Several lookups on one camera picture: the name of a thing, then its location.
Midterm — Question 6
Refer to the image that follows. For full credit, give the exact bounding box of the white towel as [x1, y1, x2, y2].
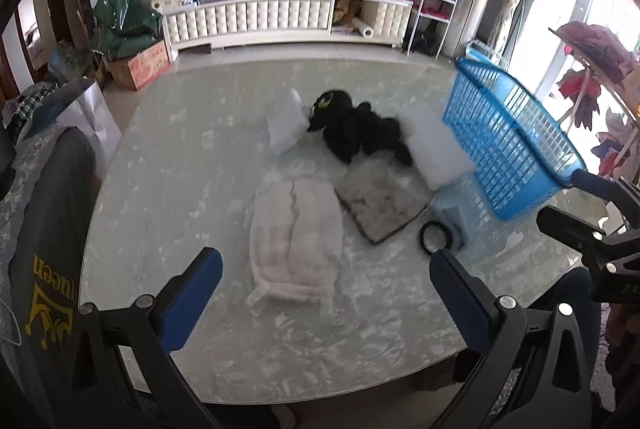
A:
[246, 174, 344, 315]

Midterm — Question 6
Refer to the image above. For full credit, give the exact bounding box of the blue plastic laundry basket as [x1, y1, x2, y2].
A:
[442, 57, 586, 221]

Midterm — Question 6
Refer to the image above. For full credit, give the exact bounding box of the light blue plastic container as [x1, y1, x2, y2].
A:
[430, 175, 492, 253]

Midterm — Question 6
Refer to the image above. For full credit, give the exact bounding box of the clothes drying rack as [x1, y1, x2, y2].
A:
[551, 22, 639, 183]

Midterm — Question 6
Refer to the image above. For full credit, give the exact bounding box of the large white foam block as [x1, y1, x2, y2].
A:
[398, 102, 476, 192]

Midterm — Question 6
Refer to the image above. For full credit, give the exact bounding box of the grey queen print shirt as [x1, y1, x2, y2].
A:
[1, 126, 96, 426]

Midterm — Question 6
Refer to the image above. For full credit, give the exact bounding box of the grey fuzzy mat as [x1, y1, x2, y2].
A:
[335, 156, 433, 246]

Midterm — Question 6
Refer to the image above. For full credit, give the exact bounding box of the white paper bag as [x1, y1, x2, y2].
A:
[55, 77, 122, 181]

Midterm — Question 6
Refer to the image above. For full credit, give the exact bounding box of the black dragon plush toy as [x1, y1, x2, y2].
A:
[307, 89, 412, 167]

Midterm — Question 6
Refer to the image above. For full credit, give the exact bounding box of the cardboard box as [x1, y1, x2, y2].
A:
[106, 41, 170, 91]

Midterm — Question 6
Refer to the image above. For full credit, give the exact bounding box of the white paper roll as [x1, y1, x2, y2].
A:
[350, 17, 374, 39]

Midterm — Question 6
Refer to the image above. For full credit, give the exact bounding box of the green plastic bag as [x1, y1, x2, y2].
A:
[90, 0, 163, 60]

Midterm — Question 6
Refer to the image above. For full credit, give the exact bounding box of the white tufted tv cabinet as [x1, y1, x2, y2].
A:
[163, 0, 412, 60]

